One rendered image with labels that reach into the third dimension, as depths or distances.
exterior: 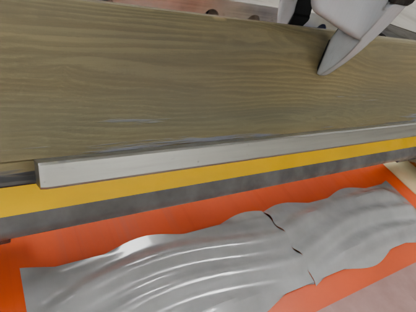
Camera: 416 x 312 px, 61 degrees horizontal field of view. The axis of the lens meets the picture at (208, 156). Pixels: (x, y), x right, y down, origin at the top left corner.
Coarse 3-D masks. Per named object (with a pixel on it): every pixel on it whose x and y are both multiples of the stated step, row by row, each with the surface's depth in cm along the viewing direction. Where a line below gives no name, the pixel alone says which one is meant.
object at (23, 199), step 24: (360, 144) 27; (384, 144) 29; (408, 144) 31; (192, 168) 19; (216, 168) 20; (240, 168) 21; (264, 168) 22; (0, 192) 14; (24, 192) 15; (48, 192) 15; (72, 192) 16; (96, 192) 17; (120, 192) 17; (144, 192) 18; (0, 216) 15
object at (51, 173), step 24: (192, 144) 17; (216, 144) 17; (240, 144) 18; (264, 144) 19; (288, 144) 20; (312, 144) 21; (336, 144) 22; (48, 168) 13; (72, 168) 14; (96, 168) 14; (120, 168) 15; (144, 168) 15; (168, 168) 16
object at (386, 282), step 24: (360, 168) 40; (384, 168) 41; (264, 192) 32; (288, 192) 33; (312, 192) 34; (408, 192) 39; (384, 264) 29; (408, 264) 30; (336, 288) 26; (360, 288) 26; (384, 288) 27; (408, 288) 28
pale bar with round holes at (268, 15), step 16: (112, 0) 38; (128, 0) 38; (144, 0) 39; (160, 0) 40; (176, 0) 41; (192, 0) 42; (208, 0) 43; (224, 0) 44; (240, 0) 45; (256, 0) 48; (272, 0) 51; (240, 16) 47; (256, 16) 49; (272, 16) 49
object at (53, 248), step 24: (144, 216) 26; (168, 216) 26; (192, 216) 27; (216, 216) 28; (24, 240) 22; (48, 240) 22; (72, 240) 23; (96, 240) 23; (120, 240) 24; (0, 264) 20; (24, 264) 20; (48, 264) 21; (0, 288) 19; (312, 288) 25
